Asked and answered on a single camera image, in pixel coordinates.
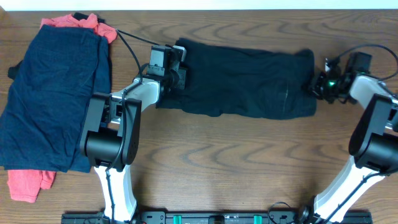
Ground black shorts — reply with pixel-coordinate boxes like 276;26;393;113
156;39;317;119

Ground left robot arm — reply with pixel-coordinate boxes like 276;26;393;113
80;45;187;223

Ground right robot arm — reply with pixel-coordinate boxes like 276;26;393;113
297;52;397;223

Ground navy blue garment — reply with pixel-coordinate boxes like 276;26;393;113
1;26;111;172

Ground red garment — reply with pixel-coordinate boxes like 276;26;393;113
7;12;117;203

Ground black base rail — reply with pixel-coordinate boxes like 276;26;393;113
60;211;373;224

